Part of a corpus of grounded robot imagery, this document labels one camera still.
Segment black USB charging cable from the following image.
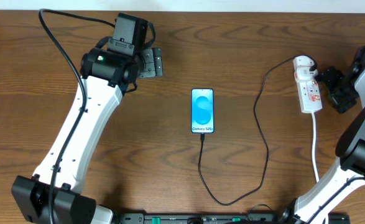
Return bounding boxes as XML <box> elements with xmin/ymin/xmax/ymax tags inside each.
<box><xmin>198</xmin><ymin>54</ymin><xmax>318</xmax><ymax>207</ymax></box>

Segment Samsung Galaxy smartphone blue screen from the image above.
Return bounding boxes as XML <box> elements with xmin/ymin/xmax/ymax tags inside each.
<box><xmin>191</xmin><ymin>88</ymin><xmax>215</xmax><ymax>134</ymax></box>

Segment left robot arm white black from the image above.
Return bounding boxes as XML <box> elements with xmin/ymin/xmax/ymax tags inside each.
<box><xmin>11</xmin><ymin>13</ymin><xmax>163</xmax><ymax>223</ymax></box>

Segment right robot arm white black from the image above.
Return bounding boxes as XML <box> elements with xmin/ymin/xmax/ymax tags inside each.
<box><xmin>279</xmin><ymin>46</ymin><xmax>365</xmax><ymax>223</ymax></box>

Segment white USB charger plug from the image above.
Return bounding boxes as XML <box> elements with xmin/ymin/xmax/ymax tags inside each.
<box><xmin>294</xmin><ymin>67</ymin><xmax>318</xmax><ymax>83</ymax></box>

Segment white power strip red switches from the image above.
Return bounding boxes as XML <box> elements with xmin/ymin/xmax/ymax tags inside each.
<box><xmin>293</xmin><ymin>55</ymin><xmax>322</xmax><ymax>114</ymax></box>

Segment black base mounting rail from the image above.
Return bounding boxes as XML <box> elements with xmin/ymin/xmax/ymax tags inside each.
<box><xmin>111</xmin><ymin>212</ymin><xmax>279</xmax><ymax>224</ymax></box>

